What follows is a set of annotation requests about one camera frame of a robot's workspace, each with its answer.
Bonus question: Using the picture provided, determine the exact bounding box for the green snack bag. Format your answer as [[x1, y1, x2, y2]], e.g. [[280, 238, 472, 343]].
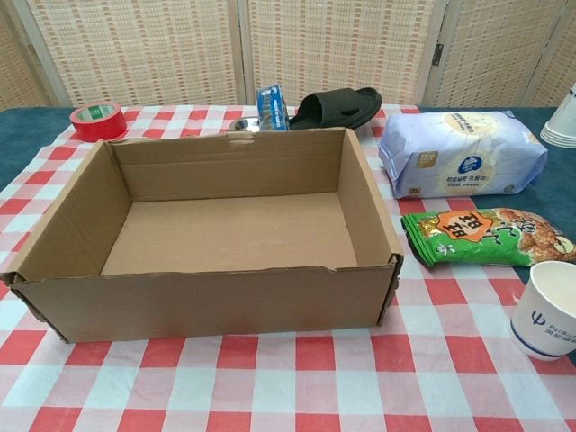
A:
[[400, 207, 576, 269]]

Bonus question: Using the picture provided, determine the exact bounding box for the blue-and-white tissue pack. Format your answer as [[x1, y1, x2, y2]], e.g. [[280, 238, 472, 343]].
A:
[[377, 110, 549, 200]]

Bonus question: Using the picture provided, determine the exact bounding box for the white paper cup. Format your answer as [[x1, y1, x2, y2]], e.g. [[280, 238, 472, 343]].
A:
[[509, 260, 576, 362]]

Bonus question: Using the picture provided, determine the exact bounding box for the blue small carton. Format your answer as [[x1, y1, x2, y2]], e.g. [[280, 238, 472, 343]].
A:
[[256, 84, 290, 132]]

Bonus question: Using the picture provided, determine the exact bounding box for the brown cardboard box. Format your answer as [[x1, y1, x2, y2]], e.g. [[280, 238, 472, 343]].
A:
[[0, 127, 405, 344]]

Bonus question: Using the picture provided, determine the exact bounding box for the red-and-white checkered tablecloth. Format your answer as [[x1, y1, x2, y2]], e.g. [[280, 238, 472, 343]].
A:
[[0, 103, 576, 432]]

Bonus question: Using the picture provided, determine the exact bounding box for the metal tray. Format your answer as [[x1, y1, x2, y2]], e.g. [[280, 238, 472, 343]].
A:
[[229, 116, 263, 133]]

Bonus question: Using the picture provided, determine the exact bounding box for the black slipper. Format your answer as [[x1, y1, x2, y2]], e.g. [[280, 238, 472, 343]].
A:
[[289, 86, 383, 131]]

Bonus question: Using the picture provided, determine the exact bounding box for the red tape roll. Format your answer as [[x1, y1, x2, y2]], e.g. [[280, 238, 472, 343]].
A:
[[69, 101, 128, 142]]

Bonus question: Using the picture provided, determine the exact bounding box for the woven folding screen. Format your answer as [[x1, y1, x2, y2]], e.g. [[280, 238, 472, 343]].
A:
[[0, 0, 576, 110]]

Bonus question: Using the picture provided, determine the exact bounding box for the teal table cover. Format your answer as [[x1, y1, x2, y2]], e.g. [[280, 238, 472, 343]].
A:
[[0, 105, 576, 352]]

